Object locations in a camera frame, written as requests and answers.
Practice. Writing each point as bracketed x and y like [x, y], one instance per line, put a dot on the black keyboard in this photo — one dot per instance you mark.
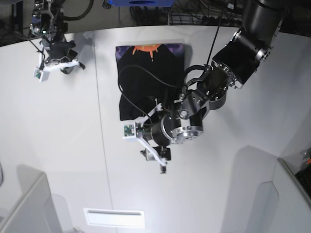
[304, 177]

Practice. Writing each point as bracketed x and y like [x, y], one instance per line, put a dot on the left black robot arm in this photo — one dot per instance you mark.
[204, 87]

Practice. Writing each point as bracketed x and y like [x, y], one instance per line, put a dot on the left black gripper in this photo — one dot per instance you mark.
[172, 128]

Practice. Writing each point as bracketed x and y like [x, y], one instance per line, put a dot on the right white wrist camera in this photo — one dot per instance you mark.
[46, 66]

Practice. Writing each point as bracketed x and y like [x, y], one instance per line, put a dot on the blue plastic box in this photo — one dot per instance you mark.
[152, 3]

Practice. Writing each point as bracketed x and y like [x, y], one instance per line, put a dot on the white table slot plate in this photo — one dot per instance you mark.
[115, 218]

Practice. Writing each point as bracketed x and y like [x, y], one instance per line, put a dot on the black T-shirt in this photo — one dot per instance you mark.
[148, 75]

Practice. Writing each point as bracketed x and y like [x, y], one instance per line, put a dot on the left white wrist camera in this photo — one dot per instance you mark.
[151, 137]

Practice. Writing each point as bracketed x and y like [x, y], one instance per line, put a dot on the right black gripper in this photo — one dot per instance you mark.
[60, 50]

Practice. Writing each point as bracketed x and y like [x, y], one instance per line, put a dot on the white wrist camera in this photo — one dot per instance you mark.
[46, 66]
[151, 137]

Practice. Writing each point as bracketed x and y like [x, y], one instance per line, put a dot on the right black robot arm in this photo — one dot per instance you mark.
[48, 24]

